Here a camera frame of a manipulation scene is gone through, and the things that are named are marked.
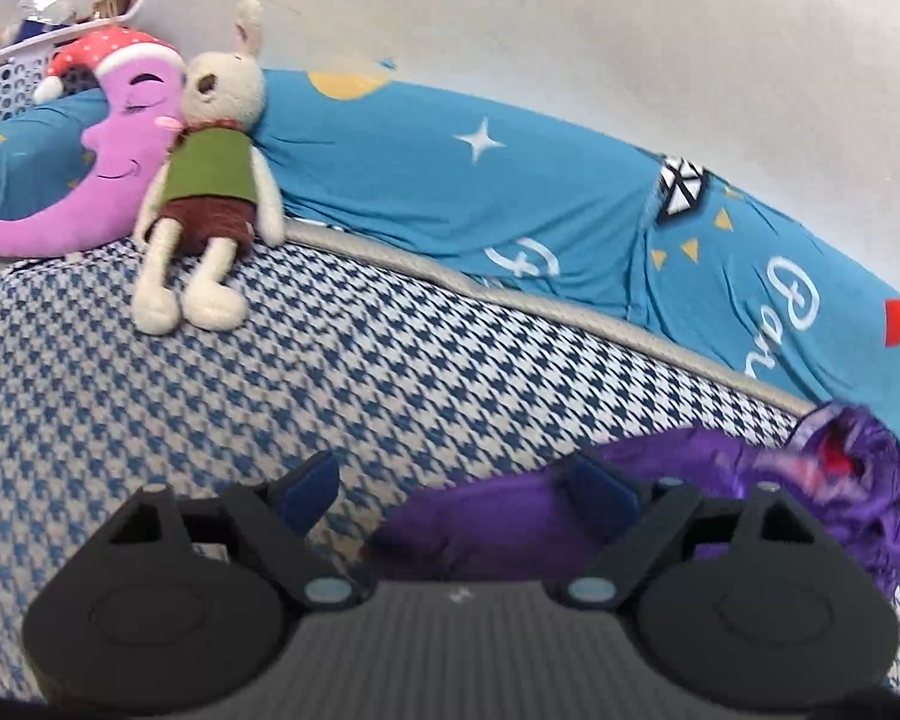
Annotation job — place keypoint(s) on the white perforated plastic basket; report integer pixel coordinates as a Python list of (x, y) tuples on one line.
[(23, 65)]

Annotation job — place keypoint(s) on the pink moon plush toy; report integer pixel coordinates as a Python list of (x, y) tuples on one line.
[(74, 167)]

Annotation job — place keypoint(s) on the purple patterned garment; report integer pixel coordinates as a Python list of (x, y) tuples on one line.
[(841, 463)]

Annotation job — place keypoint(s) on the blue white houndstooth mat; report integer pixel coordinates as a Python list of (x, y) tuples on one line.
[(416, 375)]

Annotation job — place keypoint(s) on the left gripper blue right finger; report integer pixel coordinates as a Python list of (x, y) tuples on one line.
[(641, 525)]

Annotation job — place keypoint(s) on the blue cartoon print bedsheet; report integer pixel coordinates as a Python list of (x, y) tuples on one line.
[(517, 200)]

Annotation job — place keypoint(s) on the beige bunny plush toy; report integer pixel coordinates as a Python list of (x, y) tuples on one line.
[(213, 197)]

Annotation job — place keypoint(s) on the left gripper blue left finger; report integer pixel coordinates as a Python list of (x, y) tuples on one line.
[(271, 524)]

